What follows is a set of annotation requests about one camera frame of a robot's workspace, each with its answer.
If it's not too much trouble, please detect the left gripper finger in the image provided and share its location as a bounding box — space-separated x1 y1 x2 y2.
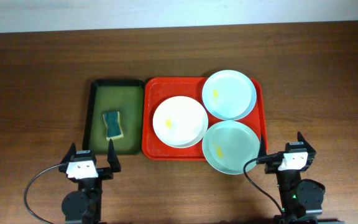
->
107 139 121 172
60 143 76 164

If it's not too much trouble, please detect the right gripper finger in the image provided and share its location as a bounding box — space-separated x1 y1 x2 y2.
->
297 131 310 146
258 134 267 157

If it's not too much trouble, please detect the pale green plate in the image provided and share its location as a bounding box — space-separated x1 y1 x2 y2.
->
202 121 260 175

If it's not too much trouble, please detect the green and yellow sponge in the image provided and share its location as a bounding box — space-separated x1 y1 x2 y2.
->
103 111 124 141

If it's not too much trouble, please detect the light blue plate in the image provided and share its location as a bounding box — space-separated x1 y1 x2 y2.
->
201 70 257 120

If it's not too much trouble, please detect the white plate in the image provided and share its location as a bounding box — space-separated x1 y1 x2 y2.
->
152 96 209 148

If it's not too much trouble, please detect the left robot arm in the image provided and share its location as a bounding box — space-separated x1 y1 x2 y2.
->
58 141 121 224

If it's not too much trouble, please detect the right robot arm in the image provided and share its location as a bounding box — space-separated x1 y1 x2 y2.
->
256 133 325 223

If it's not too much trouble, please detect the dark green tray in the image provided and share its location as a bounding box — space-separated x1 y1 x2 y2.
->
82 80 144 155

